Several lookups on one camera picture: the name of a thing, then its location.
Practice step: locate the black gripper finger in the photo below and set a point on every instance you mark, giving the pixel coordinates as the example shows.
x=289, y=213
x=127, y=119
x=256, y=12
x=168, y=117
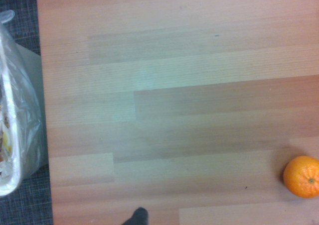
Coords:
x=138, y=217

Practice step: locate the orange tangerine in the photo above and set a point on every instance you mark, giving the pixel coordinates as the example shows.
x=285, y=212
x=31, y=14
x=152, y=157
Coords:
x=302, y=177

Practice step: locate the brown wooden coffee table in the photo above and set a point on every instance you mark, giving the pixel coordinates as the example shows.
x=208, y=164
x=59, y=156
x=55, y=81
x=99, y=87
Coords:
x=174, y=98

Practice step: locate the white plastic trash bin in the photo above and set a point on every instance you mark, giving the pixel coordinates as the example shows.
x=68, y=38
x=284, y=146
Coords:
x=23, y=115

